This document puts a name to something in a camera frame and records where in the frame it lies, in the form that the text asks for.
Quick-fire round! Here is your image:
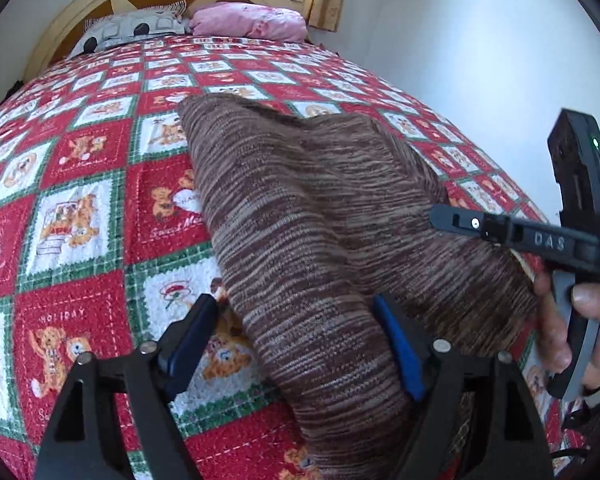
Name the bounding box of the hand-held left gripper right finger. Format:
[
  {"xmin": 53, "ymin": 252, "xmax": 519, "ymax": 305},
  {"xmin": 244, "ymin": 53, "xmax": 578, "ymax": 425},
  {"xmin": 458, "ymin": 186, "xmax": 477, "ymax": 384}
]
[{"xmin": 372, "ymin": 293, "xmax": 555, "ymax": 480}]

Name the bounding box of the person's right hand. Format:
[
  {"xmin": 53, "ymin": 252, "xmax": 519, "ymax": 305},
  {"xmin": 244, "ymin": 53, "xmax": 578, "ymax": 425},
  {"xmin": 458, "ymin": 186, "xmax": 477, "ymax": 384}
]
[{"xmin": 531, "ymin": 270, "xmax": 600, "ymax": 397}]

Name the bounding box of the cream wooden headboard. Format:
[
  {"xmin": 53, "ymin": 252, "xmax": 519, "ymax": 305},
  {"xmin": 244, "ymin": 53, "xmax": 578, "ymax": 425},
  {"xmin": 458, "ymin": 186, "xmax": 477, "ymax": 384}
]
[{"xmin": 22, "ymin": 0, "xmax": 311, "ymax": 83}]

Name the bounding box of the red printed patchwork quilt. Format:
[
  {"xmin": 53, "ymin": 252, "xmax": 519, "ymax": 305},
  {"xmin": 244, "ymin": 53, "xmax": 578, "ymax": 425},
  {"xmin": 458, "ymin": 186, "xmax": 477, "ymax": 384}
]
[{"xmin": 0, "ymin": 35, "xmax": 596, "ymax": 480}]

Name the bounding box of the grey patterned pillow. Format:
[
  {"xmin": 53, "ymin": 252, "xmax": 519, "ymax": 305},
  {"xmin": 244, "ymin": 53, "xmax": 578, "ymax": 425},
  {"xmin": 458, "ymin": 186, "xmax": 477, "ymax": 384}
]
[{"xmin": 67, "ymin": 0, "xmax": 191, "ymax": 58}]

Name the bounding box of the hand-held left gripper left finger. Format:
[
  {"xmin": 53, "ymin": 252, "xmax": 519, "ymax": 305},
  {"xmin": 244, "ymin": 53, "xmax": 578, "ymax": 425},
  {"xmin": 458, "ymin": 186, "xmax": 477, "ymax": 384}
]
[{"xmin": 32, "ymin": 292, "xmax": 221, "ymax": 480}]

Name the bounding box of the brown knit sweater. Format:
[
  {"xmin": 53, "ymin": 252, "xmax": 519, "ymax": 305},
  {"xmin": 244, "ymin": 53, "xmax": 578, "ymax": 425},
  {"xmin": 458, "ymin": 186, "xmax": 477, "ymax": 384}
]
[{"xmin": 177, "ymin": 94, "xmax": 540, "ymax": 480}]

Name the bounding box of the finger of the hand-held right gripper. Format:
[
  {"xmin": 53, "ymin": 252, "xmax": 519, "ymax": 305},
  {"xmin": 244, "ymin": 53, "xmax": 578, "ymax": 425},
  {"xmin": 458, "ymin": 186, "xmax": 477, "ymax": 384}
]
[{"xmin": 429, "ymin": 203, "xmax": 518, "ymax": 250}]

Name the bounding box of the pink pillow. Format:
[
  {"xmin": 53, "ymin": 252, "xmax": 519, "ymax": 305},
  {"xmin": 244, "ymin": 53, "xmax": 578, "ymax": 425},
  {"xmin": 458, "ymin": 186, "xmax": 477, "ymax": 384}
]
[{"xmin": 187, "ymin": 2, "xmax": 308, "ymax": 43}]

